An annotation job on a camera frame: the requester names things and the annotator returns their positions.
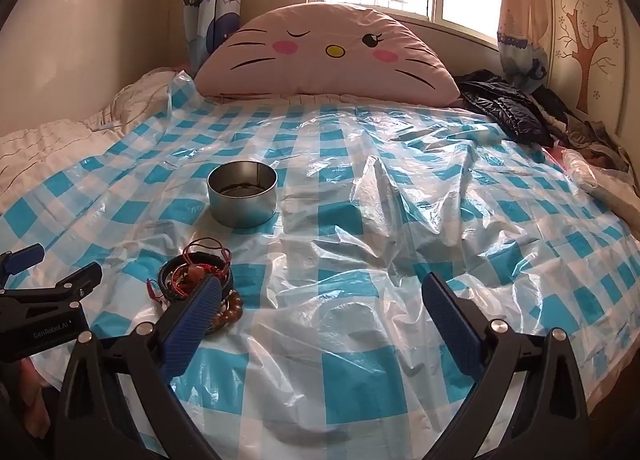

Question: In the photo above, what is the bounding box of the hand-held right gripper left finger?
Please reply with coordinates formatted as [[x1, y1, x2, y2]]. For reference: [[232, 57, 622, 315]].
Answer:
[[52, 272, 224, 460]]

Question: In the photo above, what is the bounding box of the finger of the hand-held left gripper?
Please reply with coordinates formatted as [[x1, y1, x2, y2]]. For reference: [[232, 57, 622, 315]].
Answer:
[[0, 261, 104, 311], [0, 245, 46, 287]]

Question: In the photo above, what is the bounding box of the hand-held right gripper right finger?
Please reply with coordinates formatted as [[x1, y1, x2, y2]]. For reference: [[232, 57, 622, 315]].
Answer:
[[421, 271, 594, 460]]

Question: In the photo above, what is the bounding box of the amber bead bracelet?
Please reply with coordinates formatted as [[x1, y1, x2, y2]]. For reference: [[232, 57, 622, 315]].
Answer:
[[206, 289, 245, 337]]

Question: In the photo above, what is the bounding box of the black bracelet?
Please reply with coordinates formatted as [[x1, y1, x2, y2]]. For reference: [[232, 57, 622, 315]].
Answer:
[[158, 254, 235, 301]]

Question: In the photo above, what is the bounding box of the red cord bracelet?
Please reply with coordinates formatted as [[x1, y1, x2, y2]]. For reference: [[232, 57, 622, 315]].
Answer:
[[146, 238, 232, 305]]

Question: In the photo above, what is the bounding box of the round metal tin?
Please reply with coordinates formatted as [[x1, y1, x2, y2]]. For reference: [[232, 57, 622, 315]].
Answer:
[[207, 163, 279, 229]]

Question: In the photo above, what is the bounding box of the white quilt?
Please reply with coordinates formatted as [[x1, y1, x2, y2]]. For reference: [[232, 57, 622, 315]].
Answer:
[[0, 67, 196, 221]]

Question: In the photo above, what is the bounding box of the blue checked plastic sheet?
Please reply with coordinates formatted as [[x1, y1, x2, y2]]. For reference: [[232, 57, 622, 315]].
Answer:
[[0, 70, 640, 460]]

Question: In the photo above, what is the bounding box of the clear plastic bag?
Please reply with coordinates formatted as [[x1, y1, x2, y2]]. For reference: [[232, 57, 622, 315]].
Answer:
[[555, 146, 608, 193]]

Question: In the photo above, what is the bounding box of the black puffer jacket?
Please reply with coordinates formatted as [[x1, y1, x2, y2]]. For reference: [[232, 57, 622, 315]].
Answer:
[[457, 70, 556, 148]]

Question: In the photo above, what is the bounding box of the pile of dark clothes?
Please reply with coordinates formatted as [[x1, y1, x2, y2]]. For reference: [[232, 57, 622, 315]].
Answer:
[[532, 87, 636, 173]]

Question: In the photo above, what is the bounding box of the pink cat face pillow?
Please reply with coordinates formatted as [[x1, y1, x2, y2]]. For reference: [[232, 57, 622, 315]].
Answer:
[[193, 2, 462, 105]]

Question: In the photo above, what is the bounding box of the cartoon whale curtain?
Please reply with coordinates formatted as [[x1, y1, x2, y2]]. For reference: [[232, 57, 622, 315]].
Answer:
[[182, 0, 247, 78]]

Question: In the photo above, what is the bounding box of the cartoon boat curtain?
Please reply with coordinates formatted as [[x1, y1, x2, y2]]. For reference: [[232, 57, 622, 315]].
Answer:
[[495, 0, 556, 93]]

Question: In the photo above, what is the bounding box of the headboard with tree print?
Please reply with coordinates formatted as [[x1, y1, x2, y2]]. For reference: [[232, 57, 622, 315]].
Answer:
[[542, 0, 632, 141]]

